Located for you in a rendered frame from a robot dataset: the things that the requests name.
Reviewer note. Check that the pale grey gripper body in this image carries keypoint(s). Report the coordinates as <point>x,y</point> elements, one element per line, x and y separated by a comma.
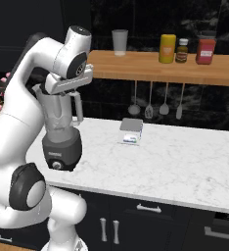
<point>70,82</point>

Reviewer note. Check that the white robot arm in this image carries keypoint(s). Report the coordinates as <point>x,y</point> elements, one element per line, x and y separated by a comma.
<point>18,130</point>

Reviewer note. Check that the grey blender with clear jar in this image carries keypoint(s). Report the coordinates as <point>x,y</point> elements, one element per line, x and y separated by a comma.
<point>61,148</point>

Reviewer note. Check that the white carton with grey top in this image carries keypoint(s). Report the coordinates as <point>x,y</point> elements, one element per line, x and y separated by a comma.
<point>131,130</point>

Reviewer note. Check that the red jar with dark lid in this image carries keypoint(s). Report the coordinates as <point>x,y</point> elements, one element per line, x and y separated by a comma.
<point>205,52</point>

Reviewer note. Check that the clear drinking glass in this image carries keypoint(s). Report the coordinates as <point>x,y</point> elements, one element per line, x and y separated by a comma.
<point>120,42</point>

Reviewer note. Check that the hanging metal ladle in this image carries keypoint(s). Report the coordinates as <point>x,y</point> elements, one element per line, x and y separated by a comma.
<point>134,108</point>

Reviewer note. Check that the hanging slotted metal turner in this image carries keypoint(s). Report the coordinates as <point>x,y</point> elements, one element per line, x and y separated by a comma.
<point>149,111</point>

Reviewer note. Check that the yellow bottle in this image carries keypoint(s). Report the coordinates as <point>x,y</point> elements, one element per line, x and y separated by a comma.
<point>167,49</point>

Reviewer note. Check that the hanging metal spatula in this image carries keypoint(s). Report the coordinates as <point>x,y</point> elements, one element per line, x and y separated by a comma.
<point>179,111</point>

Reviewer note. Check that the dark jar with white cap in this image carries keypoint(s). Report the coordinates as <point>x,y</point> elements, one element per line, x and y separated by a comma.
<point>182,52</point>

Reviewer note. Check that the dark cupboard door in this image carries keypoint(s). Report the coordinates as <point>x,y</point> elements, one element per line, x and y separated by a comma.
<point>146,235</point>
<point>95,225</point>

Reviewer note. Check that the dark drawer front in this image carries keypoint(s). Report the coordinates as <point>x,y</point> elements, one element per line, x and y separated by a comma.
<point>172,206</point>

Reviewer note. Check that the dark dishwasher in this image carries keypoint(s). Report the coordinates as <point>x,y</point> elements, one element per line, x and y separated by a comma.
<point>217,243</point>

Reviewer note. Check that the dark wall cupboard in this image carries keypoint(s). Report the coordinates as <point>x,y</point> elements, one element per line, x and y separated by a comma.
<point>9,29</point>

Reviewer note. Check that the wooden wall shelf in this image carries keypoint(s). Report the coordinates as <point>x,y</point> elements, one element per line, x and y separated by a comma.
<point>152,68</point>

